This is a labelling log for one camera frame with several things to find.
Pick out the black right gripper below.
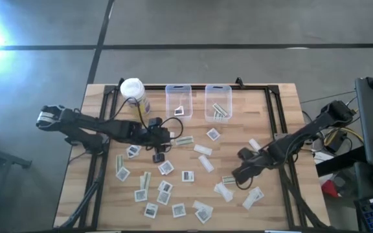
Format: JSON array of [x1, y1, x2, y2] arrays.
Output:
[[232, 145, 283, 184]]

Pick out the clear plastic bin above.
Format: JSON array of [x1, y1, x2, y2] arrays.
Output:
[[205, 84, 233, 124], [164, 84, 193, 122]]

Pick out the yellow disinfecting wipes canister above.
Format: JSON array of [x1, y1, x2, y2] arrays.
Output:
[[120, 77, 152, 117]]

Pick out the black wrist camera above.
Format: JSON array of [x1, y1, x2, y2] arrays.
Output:
[[238, 147, 254, 161], [148, 117, 163, 129]]

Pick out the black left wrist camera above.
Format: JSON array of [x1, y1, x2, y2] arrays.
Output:
[[148, 117, 163, 129]]

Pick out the plain white packet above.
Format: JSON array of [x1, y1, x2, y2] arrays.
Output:
[[192, 200, 214, 213]]

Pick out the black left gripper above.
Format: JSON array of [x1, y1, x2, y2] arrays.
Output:
[[147, 126, 171, 164]]

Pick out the red object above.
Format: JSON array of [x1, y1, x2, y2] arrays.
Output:
[[321, 179, 340, 198]]

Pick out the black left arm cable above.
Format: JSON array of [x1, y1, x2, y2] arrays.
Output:
[[108, 96, 184, 152]]

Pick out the white box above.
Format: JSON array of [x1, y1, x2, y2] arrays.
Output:
[[312, 150, 335, 166]]

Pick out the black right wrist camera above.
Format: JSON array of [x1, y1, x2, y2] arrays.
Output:
[[238, 147, 254, 161]]

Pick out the black power supply box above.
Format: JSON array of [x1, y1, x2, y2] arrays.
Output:
[[324, 131, 348, 153]]

